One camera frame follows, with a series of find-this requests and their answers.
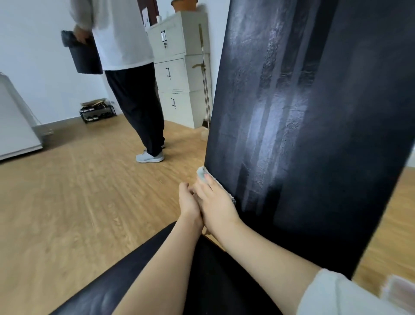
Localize black padded weight bench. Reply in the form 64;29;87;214
50;0;415;315

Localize person's left forearm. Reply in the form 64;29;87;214
112;217;204;315

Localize silver handled broom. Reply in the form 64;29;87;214
192;23;212;130

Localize person's left hand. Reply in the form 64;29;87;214
178;182;204;229

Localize white box appliance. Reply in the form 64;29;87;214
0;72;43;161

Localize person's right forearm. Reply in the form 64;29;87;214
211;219;322;315

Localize terracotta plant pot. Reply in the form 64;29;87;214
171;0;198;13

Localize black trash bin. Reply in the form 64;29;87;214
61;29;103;75

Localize clear plastic container blue clips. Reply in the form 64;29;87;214
379;274;415;312

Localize person's right hand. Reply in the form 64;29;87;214
191;174;242;239

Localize white metal filing cabinet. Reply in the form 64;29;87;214
146;11;214;129

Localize grey cleaning cloth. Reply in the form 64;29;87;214
197;166;236;205

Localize black shoe rack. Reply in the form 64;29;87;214
79;99;117;125

